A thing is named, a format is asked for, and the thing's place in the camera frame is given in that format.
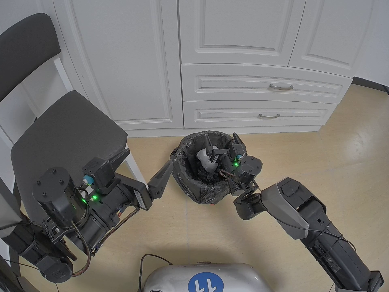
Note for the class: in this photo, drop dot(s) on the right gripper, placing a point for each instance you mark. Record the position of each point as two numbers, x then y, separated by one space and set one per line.
225 160

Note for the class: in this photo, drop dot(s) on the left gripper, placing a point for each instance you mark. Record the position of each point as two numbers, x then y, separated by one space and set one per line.
121 198

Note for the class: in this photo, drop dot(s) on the white paper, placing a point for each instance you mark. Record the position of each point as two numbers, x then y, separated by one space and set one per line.
205 162

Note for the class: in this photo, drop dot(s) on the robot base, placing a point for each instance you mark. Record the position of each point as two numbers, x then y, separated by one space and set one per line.
209 277

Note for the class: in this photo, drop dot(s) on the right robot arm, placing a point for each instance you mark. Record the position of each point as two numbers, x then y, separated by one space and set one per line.
304 211

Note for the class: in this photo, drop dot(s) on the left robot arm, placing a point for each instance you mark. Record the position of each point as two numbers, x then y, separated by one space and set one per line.
57 196

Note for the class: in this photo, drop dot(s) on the black plastic bag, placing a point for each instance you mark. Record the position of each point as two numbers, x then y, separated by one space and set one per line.
188 178

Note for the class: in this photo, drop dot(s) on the white chair with grey cushions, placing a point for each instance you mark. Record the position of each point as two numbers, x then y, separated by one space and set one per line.
70 126

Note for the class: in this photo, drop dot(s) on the white wardrobe with drawers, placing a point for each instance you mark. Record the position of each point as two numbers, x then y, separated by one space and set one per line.
231 41

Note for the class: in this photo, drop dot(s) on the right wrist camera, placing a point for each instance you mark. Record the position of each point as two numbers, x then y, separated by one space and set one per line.
237 152

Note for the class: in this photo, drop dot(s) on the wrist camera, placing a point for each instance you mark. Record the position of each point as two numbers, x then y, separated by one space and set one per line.
101 172
237 152

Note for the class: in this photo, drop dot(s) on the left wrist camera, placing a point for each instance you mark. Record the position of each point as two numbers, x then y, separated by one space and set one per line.
101 172

